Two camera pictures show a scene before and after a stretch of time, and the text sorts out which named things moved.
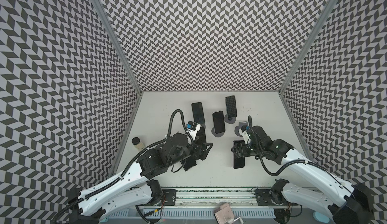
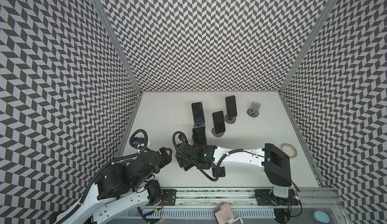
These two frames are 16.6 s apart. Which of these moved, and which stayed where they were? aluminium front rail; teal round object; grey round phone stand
Moved: grey round phone stand
Stayed: teal round object; aluminium front rail
